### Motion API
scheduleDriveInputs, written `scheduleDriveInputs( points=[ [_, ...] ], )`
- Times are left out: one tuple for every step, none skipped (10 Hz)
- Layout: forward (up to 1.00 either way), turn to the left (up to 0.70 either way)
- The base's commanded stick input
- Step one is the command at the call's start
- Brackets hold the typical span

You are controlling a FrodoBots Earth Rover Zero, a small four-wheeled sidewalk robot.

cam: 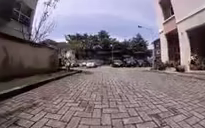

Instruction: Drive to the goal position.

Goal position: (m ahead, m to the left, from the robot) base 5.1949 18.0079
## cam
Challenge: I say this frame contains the pale pink building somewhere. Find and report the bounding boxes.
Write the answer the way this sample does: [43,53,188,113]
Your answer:
[156,0,205,72]

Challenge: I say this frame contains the row of trees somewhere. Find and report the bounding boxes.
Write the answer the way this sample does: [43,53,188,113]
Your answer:
[64,29,151,61]

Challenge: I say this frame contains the row of parked cars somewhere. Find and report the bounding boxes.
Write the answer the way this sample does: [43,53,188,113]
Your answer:
[69,57,154,69]

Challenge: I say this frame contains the bare tree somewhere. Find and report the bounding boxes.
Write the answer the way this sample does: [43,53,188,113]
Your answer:
[21,0,61,43]

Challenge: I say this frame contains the raised concrete pavement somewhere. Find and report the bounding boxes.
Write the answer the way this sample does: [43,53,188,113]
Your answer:
[0,69,83,101]

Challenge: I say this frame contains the low bushes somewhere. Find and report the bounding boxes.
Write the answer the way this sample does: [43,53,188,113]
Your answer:
[153,58,188,73]

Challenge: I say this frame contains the leafy bush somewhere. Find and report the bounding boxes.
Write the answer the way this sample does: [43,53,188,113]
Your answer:
[189,53,205,71]

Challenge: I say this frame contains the tan boundary wall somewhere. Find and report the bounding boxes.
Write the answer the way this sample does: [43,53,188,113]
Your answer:
[0,29,61,84]

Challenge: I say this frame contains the grey building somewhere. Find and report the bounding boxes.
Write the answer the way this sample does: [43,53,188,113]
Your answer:
[0,0,39,41]

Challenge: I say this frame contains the grey brick paved road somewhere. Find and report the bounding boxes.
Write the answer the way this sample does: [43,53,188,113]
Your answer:
[0,65,205,128]

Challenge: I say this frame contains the dark building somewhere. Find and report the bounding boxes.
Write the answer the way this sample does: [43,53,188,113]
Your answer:
[152,37,162,63]

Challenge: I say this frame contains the street lamp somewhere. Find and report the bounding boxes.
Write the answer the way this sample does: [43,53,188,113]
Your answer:
[137,24,157,44]

